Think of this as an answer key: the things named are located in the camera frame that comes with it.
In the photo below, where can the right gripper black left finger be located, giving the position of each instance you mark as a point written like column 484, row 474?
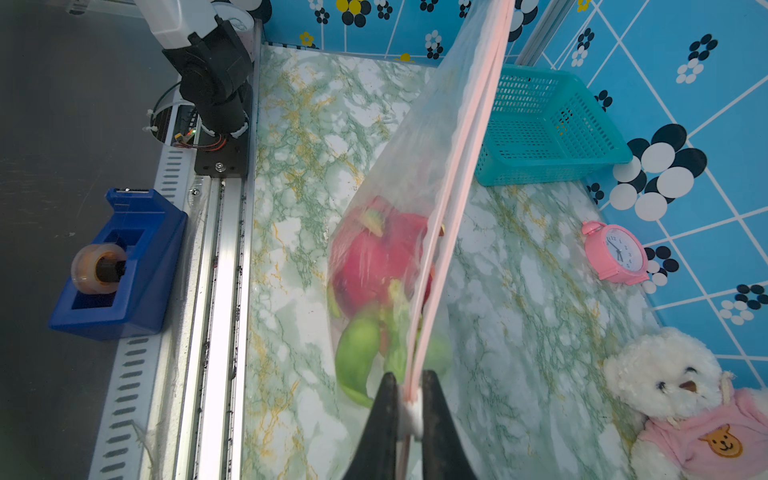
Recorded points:
column 376, row 454

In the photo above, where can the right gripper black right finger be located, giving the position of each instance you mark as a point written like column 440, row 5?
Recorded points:
column 443, row 456

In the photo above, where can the clear zip-top plastic bag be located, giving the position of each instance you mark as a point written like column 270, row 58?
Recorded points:
column 427, row 168

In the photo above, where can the pink dragon fruit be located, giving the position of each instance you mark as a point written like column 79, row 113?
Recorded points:
column 373, row 270

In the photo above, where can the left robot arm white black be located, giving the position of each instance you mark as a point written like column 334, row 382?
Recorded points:
column 206, row 51

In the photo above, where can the white teddy bear pink shirt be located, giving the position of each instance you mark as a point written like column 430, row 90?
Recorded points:
column 697, row 425

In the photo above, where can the pink alarm clock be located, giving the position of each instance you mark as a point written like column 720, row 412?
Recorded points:
column 615, row 254

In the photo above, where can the blue tape dispenser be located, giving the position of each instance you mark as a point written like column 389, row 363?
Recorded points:
column 120, row 283

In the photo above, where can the teal plastic basket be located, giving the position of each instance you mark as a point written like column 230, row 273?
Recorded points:
column 545, row 126

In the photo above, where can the aluminium front rail frame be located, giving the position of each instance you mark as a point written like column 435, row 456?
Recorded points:
column 174, row 400

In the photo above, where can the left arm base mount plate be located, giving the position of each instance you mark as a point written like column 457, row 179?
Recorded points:
column 223, row 144

